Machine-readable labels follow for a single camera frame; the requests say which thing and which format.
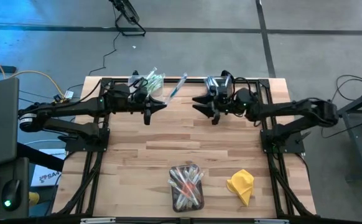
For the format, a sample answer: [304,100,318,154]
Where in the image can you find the black floor cable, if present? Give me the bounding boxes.
[320,73,362,139]
[65,30,121,91]

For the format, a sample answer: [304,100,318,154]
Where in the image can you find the yellow cloth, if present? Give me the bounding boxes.
[225,168,256,207]

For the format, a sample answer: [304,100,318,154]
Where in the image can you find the small yellow object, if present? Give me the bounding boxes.
[28,192,40,206]

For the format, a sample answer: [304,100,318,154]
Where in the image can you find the clear plastic bin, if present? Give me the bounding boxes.
[167,164,205,213]
[127,72,167,103]

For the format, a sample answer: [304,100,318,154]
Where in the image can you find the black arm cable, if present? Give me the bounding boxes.
[230,77,256,94]
[75,77,151,103]

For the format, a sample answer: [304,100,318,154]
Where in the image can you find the black aluminium table frame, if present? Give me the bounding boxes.
[16,76,317,224]

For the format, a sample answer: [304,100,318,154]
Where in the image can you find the white printed cardboard box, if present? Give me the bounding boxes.
[30,148,67,187]

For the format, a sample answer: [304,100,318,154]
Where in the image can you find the black computer mouse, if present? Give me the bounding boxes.
[1,179,22,212]

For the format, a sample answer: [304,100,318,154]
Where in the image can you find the yellow floor cable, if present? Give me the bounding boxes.
[0,49,67,103]

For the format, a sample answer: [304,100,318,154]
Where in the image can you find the green toothbrush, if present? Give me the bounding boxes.
[145,74,162,96]
[146,67,165,94]

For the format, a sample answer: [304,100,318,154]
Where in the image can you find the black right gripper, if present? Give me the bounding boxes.
[192,83,259,126]

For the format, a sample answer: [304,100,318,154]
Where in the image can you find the dark grey desk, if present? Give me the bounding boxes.
[0,157,30,220]

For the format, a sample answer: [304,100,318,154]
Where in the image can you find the silver aluminium post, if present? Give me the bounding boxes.
[80,217,116,224]
[254,218,290,224]

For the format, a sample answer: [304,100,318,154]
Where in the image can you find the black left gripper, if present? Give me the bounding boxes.
[126,88,168,126]

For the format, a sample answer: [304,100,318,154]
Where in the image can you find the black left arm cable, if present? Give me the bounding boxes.
[75,77,151,103]

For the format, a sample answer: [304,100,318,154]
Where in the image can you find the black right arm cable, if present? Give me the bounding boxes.
[230,77,256,94]

